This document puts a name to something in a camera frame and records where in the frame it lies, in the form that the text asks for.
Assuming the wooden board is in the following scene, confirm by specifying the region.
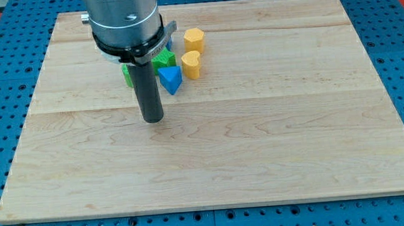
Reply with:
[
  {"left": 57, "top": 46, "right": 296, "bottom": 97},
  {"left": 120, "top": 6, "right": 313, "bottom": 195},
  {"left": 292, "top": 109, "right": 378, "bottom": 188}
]
[{"left": 0, "top": 0, "right": 404, "bottom": 225}]

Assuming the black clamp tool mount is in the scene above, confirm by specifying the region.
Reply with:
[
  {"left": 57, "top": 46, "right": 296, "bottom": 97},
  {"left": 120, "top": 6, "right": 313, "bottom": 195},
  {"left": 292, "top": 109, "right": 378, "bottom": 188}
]
[{"left": 92, "top": 16, "right": 177, "bottom": 65}]

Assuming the yellow heart block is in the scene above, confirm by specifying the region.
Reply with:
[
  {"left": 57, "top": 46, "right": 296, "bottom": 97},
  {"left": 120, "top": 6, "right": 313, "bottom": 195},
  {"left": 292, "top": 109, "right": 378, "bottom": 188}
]
[{"left": 181, "top": 50, "right": 201, "bottom": 80}]

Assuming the blue triangle block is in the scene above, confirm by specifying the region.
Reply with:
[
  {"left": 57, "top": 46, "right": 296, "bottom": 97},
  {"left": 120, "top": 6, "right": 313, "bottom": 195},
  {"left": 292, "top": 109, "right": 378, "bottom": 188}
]
[{"left": 158, "top": 66, "right": 183, "bottom": 95}]

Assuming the blue block behind arm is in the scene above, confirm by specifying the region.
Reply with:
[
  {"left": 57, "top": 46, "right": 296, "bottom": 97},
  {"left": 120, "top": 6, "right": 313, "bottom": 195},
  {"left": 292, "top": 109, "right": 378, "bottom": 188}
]
[{"left": 166, "top": 37, "right": 173, "bottom": 51}]

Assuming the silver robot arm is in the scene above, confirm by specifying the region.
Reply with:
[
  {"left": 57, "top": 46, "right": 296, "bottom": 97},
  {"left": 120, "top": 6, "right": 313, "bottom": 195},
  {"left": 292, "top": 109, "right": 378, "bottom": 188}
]
[{"left": 83, "top": 0, "right": 177, "bottom": 123}]

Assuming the green star block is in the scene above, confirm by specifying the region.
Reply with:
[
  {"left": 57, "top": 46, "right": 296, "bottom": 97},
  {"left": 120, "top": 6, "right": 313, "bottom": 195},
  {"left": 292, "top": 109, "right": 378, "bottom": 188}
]
[{"left": 151, "top": 48, "right": 176, "bottom": 75}]

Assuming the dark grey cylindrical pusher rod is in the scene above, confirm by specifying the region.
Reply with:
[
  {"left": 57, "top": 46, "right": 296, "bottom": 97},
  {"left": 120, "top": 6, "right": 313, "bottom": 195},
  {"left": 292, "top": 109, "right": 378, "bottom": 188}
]
[{"left": 127, "top": 62, "right": 164, "bottom": 123}]

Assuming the green block behind rod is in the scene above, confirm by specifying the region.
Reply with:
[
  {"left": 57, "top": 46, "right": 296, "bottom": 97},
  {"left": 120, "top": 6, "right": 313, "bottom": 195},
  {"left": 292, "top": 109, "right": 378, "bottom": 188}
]
[{"left": 121, "top": 63, "right": 133, "bottom": 88}]

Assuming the yellow hexagon block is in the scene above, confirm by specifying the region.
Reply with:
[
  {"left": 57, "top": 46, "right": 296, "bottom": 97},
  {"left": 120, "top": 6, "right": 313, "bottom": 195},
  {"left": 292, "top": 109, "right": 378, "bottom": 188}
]
[{"left": 183, "top": 28, "right": 205, "bottom": 54}]

